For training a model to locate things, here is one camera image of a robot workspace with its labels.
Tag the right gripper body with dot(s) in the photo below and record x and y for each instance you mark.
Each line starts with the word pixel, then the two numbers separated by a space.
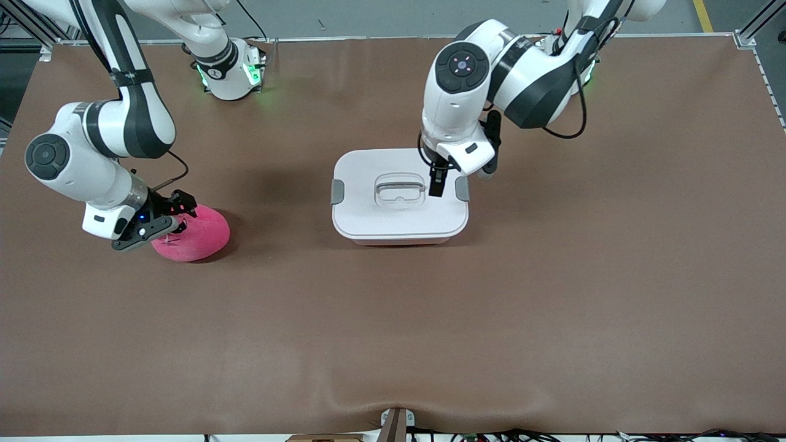
pixel 164 207

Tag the pink plush toy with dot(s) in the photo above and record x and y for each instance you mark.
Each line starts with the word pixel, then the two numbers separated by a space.
pixel 206 236

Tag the white plastic box lid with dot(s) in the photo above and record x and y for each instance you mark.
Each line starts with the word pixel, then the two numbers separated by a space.
pixel 362 215

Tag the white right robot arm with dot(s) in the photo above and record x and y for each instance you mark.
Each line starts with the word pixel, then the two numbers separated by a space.
pixel 80 166

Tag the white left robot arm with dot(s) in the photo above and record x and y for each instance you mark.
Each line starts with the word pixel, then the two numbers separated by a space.
pixel 534 86

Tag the white storage box base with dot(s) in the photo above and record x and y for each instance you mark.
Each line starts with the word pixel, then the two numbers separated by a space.
pixel 405 242

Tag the grey lid latch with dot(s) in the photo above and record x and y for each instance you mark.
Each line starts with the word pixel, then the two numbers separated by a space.
pixel 338 192
pixel 463 190

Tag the large table cover mat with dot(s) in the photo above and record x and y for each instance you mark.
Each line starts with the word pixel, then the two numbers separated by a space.
pixel 393 319

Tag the aluminium frame post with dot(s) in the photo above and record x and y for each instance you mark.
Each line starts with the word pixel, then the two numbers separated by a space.
pixel 746 40
pixel 31 24

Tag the metal table edge bracket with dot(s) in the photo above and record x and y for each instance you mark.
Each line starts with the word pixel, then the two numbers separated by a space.
pixel 396 425

